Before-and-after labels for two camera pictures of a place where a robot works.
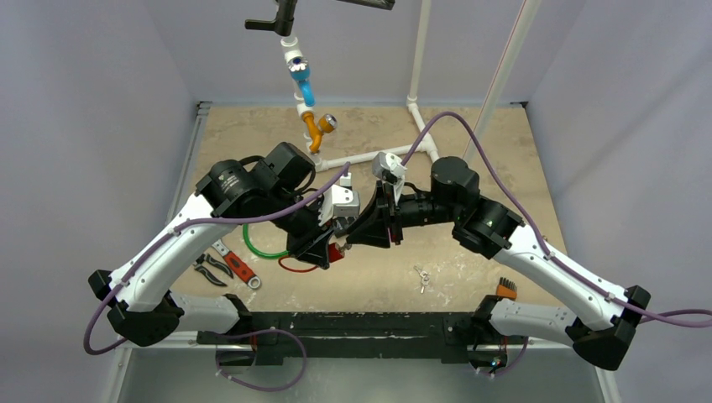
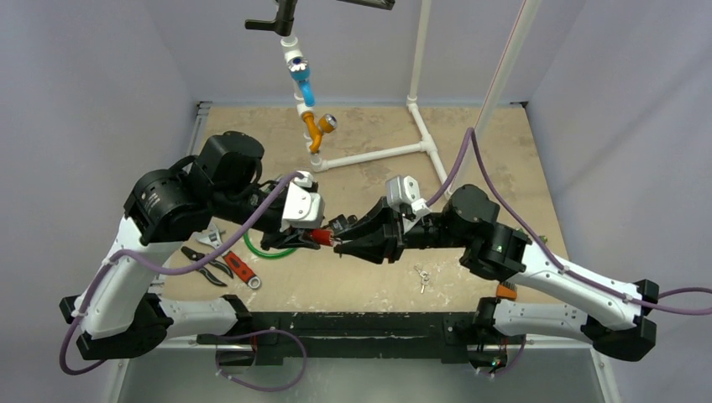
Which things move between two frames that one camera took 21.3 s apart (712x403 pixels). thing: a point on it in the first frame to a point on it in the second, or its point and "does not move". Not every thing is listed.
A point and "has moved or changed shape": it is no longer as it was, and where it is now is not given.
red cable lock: x=334 y=253 has moved or changed shape
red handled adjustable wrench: x=251 y=279 does not move
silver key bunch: x=425 y=278 does not move
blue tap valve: x=300 y=70 does not move
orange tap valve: x=327 y=123 does not move
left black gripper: x=312 y=244 to x=276 y=237
